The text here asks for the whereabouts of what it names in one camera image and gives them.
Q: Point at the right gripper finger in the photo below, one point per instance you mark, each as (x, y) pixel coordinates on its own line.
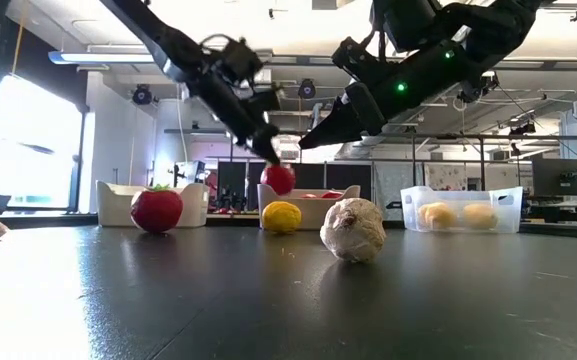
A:
(340, 137)
(343, 117)

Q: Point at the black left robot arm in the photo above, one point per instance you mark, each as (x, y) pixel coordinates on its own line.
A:
(168, 45)

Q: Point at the black partition panels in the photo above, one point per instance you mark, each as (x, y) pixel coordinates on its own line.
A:
(238, 175)

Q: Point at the black round ceiling device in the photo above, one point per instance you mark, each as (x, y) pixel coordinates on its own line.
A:
(307, 89)
(142, 95)

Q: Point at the black metal pipe rack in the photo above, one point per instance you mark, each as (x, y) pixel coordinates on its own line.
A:
(448, 136)

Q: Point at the black track spotlight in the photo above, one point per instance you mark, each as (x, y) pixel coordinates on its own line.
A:
(473, 91)
(520, 129)

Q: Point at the white plastic basket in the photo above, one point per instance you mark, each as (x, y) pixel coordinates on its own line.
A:
(313, 212)
(113, 205)

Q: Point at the beige ginger root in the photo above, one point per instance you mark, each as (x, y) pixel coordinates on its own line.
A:
(353, 231)

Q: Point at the clear plastic basket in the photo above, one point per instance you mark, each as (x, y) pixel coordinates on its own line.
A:
(510, 220)

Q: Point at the black computer monitor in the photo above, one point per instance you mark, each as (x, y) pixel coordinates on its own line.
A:
(561, 177)

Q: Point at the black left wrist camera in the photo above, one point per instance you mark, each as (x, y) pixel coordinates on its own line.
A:
(238, 60)

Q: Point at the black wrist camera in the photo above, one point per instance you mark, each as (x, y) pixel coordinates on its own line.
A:
(360, 57)
(238, 60)

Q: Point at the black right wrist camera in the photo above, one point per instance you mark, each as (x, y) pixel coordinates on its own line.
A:
(360, 57)

